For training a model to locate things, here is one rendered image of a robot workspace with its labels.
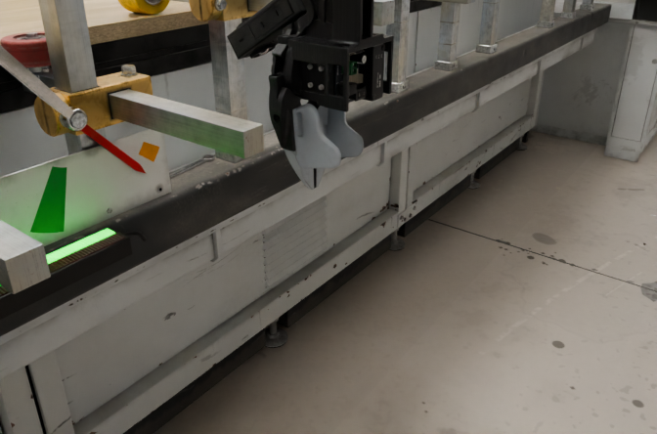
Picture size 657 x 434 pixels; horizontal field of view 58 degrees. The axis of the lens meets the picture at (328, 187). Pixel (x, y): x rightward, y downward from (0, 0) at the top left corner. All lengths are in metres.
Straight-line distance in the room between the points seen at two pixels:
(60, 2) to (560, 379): 1.39
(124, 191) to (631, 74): 2.54
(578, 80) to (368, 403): 2.16
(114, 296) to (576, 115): 2.70
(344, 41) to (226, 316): 1.07
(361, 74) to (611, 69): 2.70
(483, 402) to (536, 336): 0.32
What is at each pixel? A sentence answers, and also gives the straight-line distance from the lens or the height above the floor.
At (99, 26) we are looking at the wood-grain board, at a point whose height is 0.90.
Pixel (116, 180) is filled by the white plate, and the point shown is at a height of 0.75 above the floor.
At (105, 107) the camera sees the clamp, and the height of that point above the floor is 0.85.
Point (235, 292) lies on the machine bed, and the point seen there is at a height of 0.23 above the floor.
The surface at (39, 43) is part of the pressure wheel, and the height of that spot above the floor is 0.90.
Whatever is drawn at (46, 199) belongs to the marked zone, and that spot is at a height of 0.76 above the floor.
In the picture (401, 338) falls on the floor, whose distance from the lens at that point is 1.70.
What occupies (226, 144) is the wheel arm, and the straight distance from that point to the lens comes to 0.63.
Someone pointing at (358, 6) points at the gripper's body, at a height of 1.00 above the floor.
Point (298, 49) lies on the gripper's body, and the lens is 0.51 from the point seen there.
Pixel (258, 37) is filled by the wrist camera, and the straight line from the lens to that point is 0.57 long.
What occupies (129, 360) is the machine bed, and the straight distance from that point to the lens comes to 1.33.
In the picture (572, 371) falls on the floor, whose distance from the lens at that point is 1.70.
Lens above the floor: 1.06
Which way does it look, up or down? 25 degrees down
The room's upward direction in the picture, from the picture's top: straight up
